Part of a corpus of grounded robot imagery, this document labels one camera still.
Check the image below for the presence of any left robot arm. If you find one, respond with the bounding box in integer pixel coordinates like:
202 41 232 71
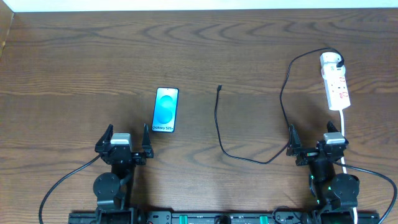
92 124 154 224

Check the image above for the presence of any black USB charging cable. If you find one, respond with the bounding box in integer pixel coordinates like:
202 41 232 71
214 47 345 165

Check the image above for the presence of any white USB charger plug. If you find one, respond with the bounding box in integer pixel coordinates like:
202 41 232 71
320 52 346 75

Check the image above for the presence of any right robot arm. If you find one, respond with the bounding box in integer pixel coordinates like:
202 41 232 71
286 121 359 223

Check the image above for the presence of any white power strip cord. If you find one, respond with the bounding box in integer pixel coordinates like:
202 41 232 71
339 109 359 224

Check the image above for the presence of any blue screen Galaxy smartphone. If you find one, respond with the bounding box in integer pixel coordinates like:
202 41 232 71
152 87 179 133

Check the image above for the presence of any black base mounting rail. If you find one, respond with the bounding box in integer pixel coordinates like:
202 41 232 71
68 210 381 224

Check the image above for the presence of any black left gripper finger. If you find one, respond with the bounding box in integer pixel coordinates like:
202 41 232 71
142 124 152 152
95 124 113 150

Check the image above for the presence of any white power strip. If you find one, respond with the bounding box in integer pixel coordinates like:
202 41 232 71
323 73 351 111

